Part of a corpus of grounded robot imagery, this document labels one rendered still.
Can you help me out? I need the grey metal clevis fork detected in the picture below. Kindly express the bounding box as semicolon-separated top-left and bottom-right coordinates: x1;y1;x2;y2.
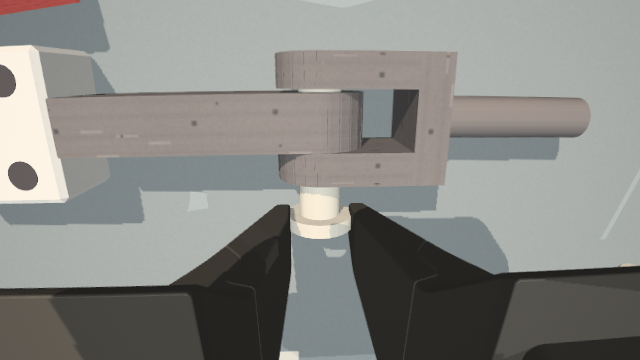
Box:
275;50;591;188

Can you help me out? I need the cream headed pin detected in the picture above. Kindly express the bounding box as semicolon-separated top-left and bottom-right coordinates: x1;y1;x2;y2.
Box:
290;186;351;239

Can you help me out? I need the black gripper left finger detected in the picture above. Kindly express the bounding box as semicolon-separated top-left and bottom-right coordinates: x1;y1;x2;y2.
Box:
0;204;291;360

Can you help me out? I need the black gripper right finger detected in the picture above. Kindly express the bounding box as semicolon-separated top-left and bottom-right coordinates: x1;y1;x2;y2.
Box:
348;203;640;360

